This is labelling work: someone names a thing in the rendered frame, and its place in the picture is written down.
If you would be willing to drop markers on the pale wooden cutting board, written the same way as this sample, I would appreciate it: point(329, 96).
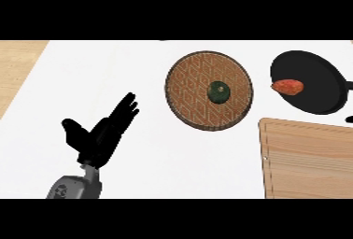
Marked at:
point(309, 158)

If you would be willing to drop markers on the dark green round vegetable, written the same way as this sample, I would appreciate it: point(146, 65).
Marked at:
point(217, 92)

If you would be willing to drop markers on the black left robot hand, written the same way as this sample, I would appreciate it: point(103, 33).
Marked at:
point(103, 137)

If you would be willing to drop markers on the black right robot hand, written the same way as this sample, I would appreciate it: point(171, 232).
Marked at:
point(350, 119)

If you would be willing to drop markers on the round brown woven placemat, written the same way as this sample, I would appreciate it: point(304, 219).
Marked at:
point(207, 91)

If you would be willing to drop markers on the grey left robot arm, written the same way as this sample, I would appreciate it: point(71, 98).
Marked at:
point(72, 187)

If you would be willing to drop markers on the orange sweet potato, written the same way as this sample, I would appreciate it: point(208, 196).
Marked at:
point(288, 86)

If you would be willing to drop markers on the black frying pan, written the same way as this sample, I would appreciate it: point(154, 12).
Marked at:
point(307, 81)

